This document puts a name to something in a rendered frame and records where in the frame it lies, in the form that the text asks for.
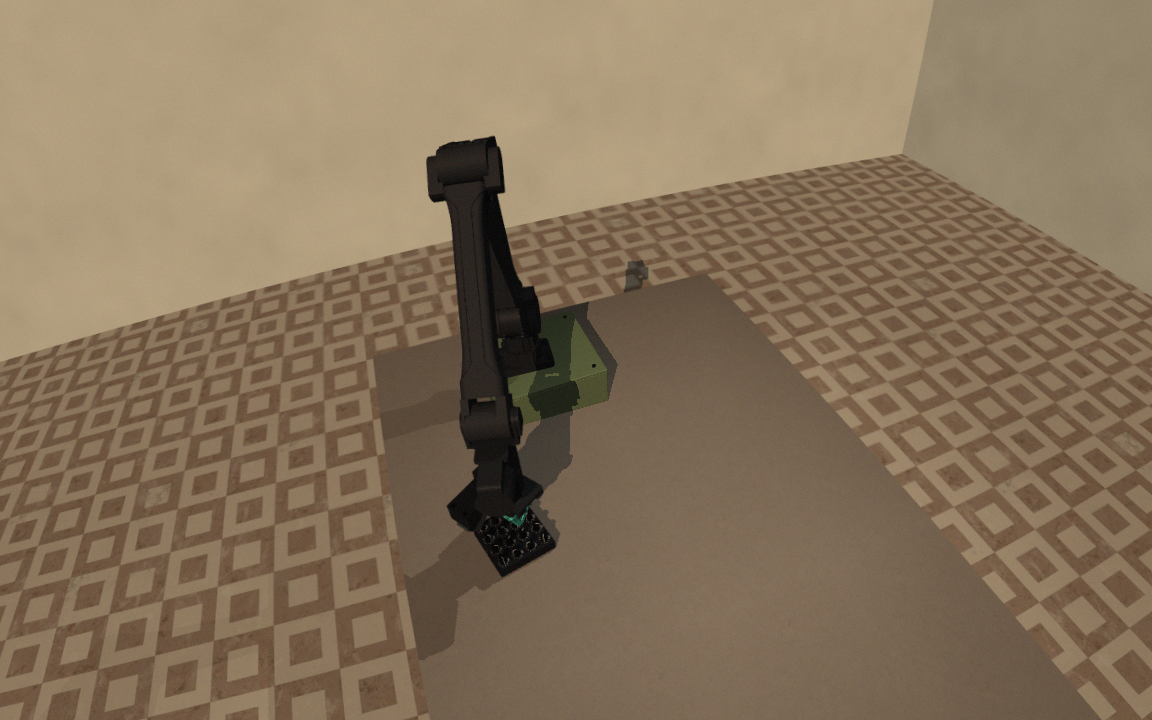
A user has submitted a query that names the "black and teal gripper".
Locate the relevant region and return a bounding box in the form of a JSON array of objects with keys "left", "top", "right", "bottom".
[{"left": 503, "top": 465, "right": 543, "bottom": 526}]

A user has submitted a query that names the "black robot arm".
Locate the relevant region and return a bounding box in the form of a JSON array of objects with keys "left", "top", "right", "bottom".
[{"left": 426, "top": 136, "right": 555, "bottom": 532}]

